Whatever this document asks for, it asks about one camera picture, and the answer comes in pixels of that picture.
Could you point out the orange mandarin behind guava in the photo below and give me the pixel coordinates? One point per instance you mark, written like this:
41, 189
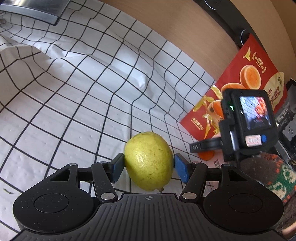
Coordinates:
206, 155

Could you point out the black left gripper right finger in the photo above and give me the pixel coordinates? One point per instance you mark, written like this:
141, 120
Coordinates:
193, 175

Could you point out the red snack bag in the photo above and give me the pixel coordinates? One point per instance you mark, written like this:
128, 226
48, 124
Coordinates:
250, 69

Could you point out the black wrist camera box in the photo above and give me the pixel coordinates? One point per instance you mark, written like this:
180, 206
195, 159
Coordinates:
248, 126

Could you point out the black computer case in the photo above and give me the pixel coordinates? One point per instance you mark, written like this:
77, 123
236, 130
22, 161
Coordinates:
286, 126

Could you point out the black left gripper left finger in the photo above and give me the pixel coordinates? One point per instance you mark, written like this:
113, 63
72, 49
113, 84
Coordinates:
105, 174

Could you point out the knit gloved right hand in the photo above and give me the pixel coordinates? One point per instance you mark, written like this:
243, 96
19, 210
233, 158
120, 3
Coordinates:
272, 172

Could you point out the small yellow-green guava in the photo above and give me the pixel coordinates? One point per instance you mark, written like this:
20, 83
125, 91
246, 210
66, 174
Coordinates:
149, 161

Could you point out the pink cardboard box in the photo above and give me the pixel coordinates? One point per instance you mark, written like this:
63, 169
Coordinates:
217, 160

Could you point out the white grid tablecloth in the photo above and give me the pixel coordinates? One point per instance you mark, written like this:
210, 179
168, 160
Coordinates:
76, 92

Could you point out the grey metal object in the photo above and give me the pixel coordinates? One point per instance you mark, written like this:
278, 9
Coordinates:
48, 11

